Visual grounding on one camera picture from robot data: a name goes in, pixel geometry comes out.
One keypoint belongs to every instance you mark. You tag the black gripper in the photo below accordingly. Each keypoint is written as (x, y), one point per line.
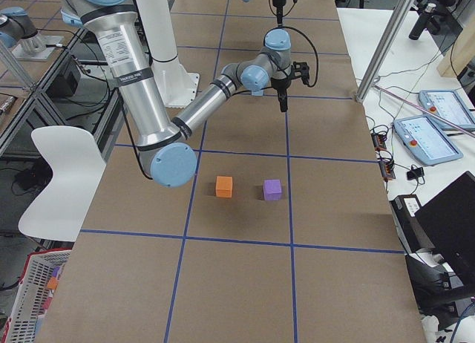
(280, 85)
(278, 0)

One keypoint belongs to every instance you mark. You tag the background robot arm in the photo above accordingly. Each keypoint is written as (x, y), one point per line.
(21, 37)

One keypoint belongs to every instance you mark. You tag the purple foam block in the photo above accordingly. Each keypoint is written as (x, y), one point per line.
(272, 189)

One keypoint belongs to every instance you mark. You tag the orange foam block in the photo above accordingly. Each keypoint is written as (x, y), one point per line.
(224, 186)

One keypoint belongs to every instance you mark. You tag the near teach pendant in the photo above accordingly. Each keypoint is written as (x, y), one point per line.
(426, 141)

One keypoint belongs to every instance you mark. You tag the teach pendant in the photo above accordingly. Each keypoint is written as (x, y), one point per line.
(448, 105)
(426, 141)

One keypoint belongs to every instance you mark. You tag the far teach pendant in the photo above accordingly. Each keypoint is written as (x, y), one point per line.
(448, 105)

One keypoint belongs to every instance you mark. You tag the black laptop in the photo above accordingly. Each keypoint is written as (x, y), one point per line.
(448, 221)

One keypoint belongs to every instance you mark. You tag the white chair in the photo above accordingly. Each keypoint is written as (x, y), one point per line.
(59, 211)

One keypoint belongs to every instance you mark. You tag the white plastic basket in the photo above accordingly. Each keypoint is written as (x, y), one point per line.
(33, 295)

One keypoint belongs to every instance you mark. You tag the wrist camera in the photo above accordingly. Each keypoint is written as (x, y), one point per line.
(300, 70)

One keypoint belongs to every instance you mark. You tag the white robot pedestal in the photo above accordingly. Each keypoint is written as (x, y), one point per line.
(177, 87)

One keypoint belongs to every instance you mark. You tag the aluminium frame post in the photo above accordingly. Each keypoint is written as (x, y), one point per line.
(390, 32)

